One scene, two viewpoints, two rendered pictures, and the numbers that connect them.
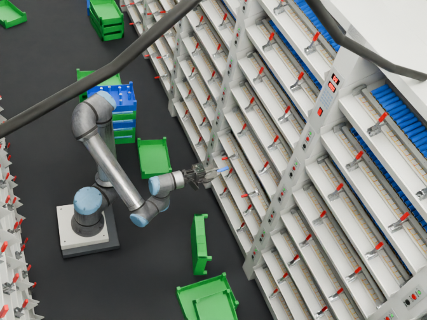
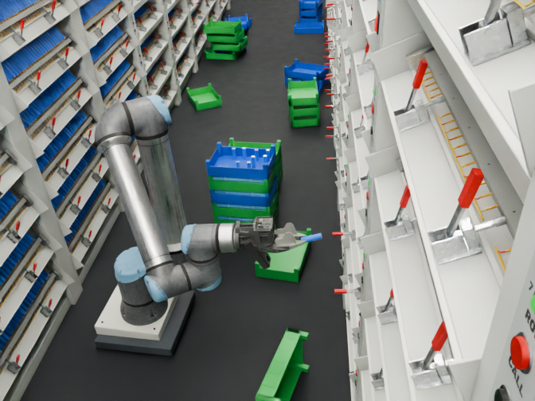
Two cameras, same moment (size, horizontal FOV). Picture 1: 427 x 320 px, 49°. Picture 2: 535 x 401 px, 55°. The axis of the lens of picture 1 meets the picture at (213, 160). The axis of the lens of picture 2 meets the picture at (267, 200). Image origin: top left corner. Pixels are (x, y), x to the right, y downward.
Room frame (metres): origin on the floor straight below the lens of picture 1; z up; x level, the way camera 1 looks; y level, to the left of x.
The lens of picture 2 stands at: (0.57, -0.74, 1.62)
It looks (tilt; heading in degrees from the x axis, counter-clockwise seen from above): 35 degrees down; 40
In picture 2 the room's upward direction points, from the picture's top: 4 degrees counter-clockwise
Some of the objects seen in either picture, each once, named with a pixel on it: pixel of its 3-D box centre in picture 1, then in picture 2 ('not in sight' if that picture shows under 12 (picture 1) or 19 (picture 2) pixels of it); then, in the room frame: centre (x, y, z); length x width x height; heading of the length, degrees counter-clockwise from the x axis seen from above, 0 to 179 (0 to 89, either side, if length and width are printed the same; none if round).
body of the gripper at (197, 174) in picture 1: (193, 174); (255, 235); (1.48, 0.08, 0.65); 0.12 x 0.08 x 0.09; 123
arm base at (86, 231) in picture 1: (88, 218); (142, 298); (1.37, 0.62, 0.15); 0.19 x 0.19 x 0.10
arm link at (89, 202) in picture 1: (89, 204); (138, 274); (1.38, 0.61, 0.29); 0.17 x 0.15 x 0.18; 155
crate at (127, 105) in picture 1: (111, 97); (241, 160); (2.18, 0.75, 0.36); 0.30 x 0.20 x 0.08; 115
